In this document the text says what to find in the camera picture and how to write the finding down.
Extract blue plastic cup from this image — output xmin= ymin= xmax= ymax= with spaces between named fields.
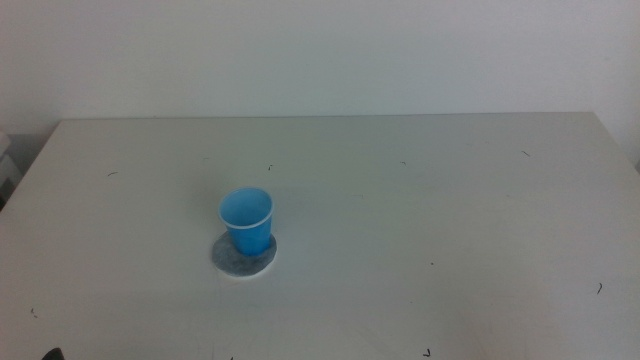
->
xmin=217 ymin=186 xmax=275 ymax=258

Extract round grey cup mat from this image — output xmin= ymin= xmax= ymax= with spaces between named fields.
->
xmin=210 ymin=230 xmax=278 ymax=280

